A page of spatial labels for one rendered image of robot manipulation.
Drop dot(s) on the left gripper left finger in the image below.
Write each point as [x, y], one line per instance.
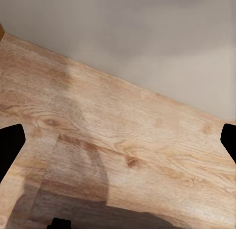
[12, 140]

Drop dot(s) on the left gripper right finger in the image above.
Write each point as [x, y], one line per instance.
[228, 139]

